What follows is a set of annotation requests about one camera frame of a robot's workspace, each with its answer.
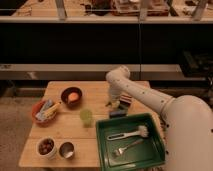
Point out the green pepper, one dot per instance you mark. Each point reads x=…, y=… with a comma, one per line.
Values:
x=113, y=105

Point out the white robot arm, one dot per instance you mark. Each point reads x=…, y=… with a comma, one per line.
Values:
x=189, y=122

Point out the green plastic cup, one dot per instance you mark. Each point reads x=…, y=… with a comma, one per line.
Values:
x=86, y=117

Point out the metal cup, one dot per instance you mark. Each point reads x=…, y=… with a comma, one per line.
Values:
x=66, y=150

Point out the striped block stack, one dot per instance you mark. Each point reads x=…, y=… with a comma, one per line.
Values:
x=125, y=100

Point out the dark blue sponge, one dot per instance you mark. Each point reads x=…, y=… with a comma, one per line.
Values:
x=117, y=113

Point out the orange egg-shaped object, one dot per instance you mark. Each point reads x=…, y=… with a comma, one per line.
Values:
x=73, y=97

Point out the dark brown bowl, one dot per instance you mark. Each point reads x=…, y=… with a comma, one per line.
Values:
x=66, y=92

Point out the white dish brush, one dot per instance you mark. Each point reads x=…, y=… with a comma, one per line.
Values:
x=141, y=131

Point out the yellow banana toy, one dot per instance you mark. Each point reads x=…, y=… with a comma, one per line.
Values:
x=52, y=109

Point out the wooden table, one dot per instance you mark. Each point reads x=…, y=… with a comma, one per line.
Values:
x=67, y=125

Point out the metal fork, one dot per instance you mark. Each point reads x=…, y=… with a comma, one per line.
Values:
x=120, y=151

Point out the orange bowl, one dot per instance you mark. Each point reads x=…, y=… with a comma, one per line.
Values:
x=36, y=108

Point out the grey blue utensil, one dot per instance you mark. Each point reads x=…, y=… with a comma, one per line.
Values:
x=40, y=115

